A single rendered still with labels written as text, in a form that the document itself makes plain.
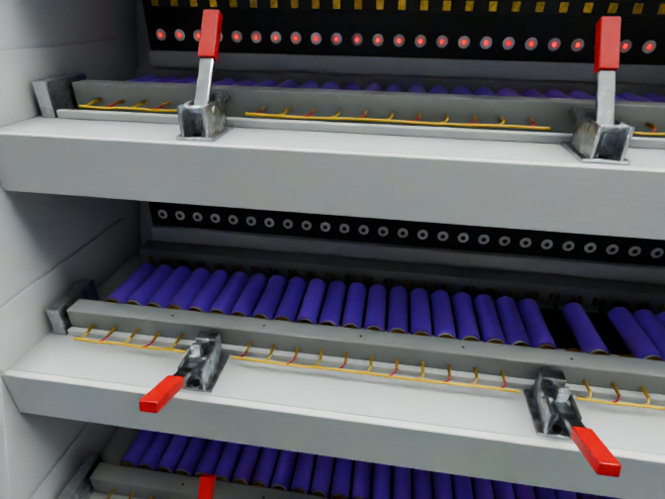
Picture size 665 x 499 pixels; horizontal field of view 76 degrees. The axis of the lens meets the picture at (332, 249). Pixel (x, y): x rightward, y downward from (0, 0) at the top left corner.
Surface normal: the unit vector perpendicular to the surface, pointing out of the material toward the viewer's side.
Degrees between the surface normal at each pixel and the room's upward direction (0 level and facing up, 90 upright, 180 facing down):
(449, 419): 19
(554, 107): 109
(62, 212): 90
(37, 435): 90
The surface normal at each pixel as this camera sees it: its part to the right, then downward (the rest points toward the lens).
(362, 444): -0.15, 0.48
